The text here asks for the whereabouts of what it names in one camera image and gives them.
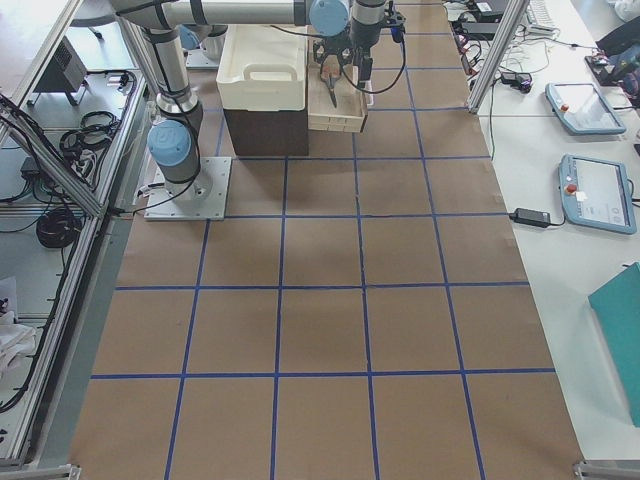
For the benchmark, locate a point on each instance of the grey electronics box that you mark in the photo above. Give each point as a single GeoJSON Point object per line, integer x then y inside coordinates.
{"type": "Point", "coordinates": [65, 73]}

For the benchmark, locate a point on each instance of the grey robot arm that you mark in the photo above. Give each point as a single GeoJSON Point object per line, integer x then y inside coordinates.
{"type": "Point", "coordinates": [368, 18]}
{"type": "Point", "coordinates": [182, 43]}

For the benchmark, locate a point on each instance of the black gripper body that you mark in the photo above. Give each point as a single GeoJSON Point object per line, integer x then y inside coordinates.
{"type": "Point", "coordinates": [363, 45]}
{"type": "Point", "coordinates": [330, 53]}

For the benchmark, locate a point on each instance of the wooden drawer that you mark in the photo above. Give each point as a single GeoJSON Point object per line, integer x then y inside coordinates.
{"type": "Point", "coordinates": [350, 113]}

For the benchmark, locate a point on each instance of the black power adapter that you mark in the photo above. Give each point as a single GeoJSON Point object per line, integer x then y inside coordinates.
{"type": "Point", "coordinates": [530, 217]}

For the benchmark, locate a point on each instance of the aluminium frame post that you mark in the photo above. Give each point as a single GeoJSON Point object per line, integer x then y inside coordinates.
{"type": "Point", "coordinates": [515, 10]}

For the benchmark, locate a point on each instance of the teach pendant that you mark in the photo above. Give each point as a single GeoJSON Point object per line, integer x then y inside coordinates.
{"type": "Point", "coordinates": [596, 193]}
{"type": "Point", "coordinates": [583, 110]}

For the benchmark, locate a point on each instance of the white plastic tray lid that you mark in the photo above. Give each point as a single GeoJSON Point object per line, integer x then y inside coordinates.
{"type": "Point", "coordinates": [263, 69]}

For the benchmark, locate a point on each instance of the upper teach pendant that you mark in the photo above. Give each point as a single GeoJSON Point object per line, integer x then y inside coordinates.
{"type": "Point", "coordinates": [583, 110]}

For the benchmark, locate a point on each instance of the dark brown cabinet box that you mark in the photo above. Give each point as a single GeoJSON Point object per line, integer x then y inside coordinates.
{"type": "Point", "coordinates": [268, 133]}

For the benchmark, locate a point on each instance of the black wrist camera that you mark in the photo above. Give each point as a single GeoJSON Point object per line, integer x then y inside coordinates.
{"type": "Point", "coordinates": [395, 23]}

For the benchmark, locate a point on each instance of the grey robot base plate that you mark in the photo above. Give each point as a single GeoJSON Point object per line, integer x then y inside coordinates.
{"type": "Point", "coordinates": [204, 200]}

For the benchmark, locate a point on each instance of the lower teach pendant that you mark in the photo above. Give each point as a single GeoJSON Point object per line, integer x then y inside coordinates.
{"type": "Point", "coordinates": [596, 193]}

